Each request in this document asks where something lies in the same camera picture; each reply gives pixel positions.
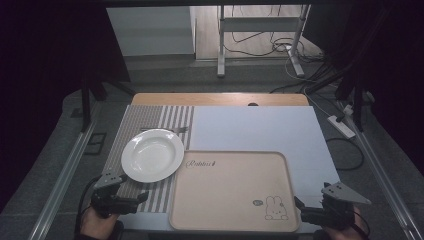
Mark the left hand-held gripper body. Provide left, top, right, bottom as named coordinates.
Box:
left=90, top=170, right=138, bottom=219

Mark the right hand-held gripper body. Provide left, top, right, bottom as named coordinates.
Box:
left=300, top=181, right=372, bottom=231

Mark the white plate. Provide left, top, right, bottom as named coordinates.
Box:
left=120, top=128, right=185, bottom=184

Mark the person's right hand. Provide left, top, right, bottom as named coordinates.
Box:
left=320, top=205, right=368, bottom=240

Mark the person's left hand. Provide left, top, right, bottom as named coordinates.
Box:
left=79, top=205, right=120, bottom=240

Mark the black floor plate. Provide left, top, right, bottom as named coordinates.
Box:
left=83, top=132, right=108, bottom=156

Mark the white power strip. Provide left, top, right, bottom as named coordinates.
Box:
left=327, top=114, right=357, bottom=140

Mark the grey striped placemat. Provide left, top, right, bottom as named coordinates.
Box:
left=101, top=104, right=196, bottom=214

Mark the beige tray with rabbit print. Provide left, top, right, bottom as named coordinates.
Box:
left=168, top=149, right=301, bottom=233

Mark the white board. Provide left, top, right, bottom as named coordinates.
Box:
left=117, top=105, right=342, bottom=234

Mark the black metal stand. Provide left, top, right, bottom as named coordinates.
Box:
left=334, top=75, right=369, bottom=132
left=79, top=65, right=137, bottom=134

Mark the wooden table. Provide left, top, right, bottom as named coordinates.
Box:
left=131, top=92, right=311, bottom=107

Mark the dark curtain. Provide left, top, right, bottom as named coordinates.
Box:
left=301, top=0, right=424, bottom=168
left=0, top=0, right=132, bottom=214

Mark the white metal stand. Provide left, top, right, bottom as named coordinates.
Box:
left=217, top=4, right=313, bottom=80

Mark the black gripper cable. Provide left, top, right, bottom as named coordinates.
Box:
left=73, top=175, right=102, bottom=236
left=351, top=210, right=372, bottom=238

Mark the black looped floor cable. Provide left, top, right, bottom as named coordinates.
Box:
left=324, top=137, right=365, bottom=172

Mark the aluminium rail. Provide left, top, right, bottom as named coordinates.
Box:
left=339, top=99, right=424, bottom=240
left=27, top=120, right=98, bottom=240

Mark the tangle of floor cables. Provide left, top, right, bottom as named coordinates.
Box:
left=222, top=4, right=338, bottom=94

